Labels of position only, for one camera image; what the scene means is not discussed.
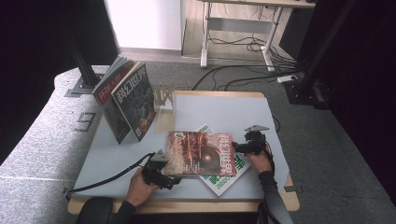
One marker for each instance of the person's left leg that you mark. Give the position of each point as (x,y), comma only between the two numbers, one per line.
(93,211)

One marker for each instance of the white power strip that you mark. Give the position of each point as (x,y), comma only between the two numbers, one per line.
(286,79)

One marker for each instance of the person's right hand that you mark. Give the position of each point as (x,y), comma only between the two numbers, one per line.
(260,163)

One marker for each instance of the dark curtain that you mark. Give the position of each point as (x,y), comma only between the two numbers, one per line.
(367,93)
(31,46)

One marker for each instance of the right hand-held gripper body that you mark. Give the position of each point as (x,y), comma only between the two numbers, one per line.
(257,143)

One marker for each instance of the black metal stand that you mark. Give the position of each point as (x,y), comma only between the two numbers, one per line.
(306,82)
(85,74)

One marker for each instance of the red illustrated magazine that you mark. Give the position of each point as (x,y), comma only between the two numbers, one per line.
(199,152)

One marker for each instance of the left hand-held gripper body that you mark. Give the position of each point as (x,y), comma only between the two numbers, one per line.
(154,172)

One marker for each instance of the white desk frame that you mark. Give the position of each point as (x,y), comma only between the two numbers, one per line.
(205,37)

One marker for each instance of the dark blue illustrated magazine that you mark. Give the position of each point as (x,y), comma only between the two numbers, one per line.
(134,102)

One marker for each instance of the grey portrait magazine red title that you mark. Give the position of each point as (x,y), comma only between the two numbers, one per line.
(107,90)

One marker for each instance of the person's left hand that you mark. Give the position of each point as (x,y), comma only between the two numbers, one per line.
(140,191)

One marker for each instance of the white magazine green title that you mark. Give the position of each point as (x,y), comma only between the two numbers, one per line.
(222,185)

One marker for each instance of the wooden table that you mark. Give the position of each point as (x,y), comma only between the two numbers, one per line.
(186,207)

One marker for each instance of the clear acrylic magazine rack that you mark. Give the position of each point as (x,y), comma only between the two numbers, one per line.
(165,121)

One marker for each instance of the black tape floor marking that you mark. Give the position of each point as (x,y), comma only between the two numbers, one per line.
(87,121)

